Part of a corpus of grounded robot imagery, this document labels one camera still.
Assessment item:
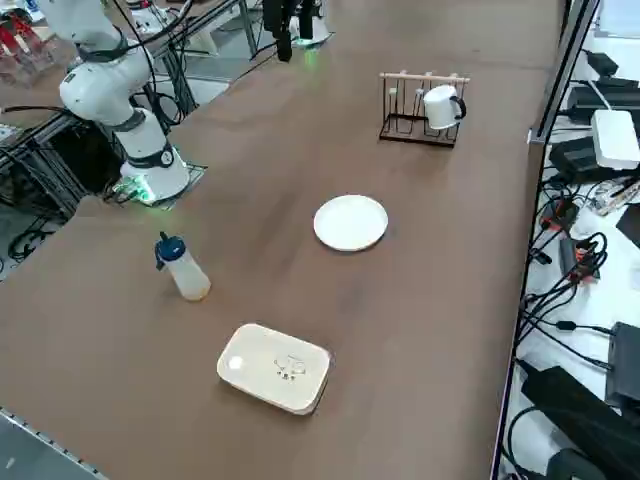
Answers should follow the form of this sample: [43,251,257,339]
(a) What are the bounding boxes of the aluminium table edge rail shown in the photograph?
[0,405,109,480]

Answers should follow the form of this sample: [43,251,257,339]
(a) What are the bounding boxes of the cream rectangular lunch box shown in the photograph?
[216,322,332,417]

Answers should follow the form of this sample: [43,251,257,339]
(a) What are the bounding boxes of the black cable inline block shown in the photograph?
[519,299,617,337]

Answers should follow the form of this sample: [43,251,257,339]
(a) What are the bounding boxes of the grey adapter orange plugs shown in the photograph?
[558,234,609,287]

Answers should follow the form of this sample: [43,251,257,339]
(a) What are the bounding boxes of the black equipment box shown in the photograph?
[604,322,640,409]

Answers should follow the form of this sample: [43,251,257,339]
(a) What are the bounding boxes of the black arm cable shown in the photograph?
[0,102,69,115]

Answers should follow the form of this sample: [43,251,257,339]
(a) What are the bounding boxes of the flat black power adapter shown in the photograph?
[567,85,640,126]

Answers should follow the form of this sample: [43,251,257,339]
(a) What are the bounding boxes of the white power strip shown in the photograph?
[590,108,640,170]

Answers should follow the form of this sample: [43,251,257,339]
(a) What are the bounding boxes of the transparent sauce bottle blue cap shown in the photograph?
[153,230,212,303]

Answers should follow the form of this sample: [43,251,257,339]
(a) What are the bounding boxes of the colourful circuit board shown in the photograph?
[589,178,640,217]

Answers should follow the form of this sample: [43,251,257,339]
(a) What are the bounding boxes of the small black power adapter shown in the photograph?
[583,49,621,77]

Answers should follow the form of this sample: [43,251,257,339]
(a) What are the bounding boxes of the large black case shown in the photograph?
[519,366,640,480]

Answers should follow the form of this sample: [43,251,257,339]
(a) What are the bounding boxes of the white round plate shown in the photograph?
[313,194,390,253]

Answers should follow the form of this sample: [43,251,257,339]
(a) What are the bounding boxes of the white mug black handle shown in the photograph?
[422,84,468,131]

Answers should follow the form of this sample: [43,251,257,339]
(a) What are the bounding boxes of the red black small device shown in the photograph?
[538,197,581,232]

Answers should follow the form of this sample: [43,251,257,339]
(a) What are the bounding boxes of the aluminium frame post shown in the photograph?
[528,0,601,146]

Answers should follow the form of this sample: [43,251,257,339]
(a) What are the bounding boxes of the white cable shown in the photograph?
[582,74,615,112]

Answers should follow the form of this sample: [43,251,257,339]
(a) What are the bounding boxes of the clear acrylic box red parts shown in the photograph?
[0,8,66,90]

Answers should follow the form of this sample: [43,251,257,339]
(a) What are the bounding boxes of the white panel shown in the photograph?
[597,0,640,39]

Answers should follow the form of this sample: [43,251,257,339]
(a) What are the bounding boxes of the black frame rack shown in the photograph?
[0,110,126,221]

